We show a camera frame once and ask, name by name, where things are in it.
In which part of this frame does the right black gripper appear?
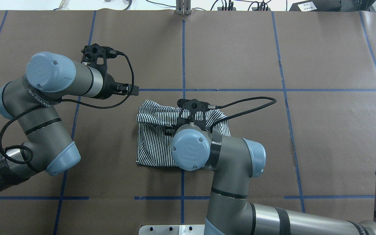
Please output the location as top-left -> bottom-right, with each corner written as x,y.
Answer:
165,99 -> 215,136

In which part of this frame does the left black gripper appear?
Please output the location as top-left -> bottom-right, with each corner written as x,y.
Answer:
81,43 -> 140,100

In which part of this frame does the navy white striped polo shirt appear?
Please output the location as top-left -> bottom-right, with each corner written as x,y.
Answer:
137,100 -> 230,171

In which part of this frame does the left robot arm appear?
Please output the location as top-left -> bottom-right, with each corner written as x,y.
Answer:
0,43 -> 139,192

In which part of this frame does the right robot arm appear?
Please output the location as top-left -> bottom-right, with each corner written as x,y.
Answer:
166,97 -> 376,235

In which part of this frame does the brown paper table cover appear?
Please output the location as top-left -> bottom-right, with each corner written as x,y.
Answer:
0,9 -> 376,235

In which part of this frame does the black box with white label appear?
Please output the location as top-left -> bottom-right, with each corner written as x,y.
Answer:
288,0 -> 342,12

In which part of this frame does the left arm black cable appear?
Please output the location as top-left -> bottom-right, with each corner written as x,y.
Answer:
0,51 -> 135,165

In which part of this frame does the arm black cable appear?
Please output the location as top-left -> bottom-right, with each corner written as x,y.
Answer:
0,51 -> 135,165
208,97 -> 277,126

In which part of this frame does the aluminium frame post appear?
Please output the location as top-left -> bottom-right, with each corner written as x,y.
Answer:
175,0 -> 192,15

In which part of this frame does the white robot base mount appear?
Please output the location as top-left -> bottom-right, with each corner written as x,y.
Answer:
138,225 -> 205,235

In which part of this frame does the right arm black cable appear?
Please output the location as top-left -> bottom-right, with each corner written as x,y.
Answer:
208,97 -> 277,126

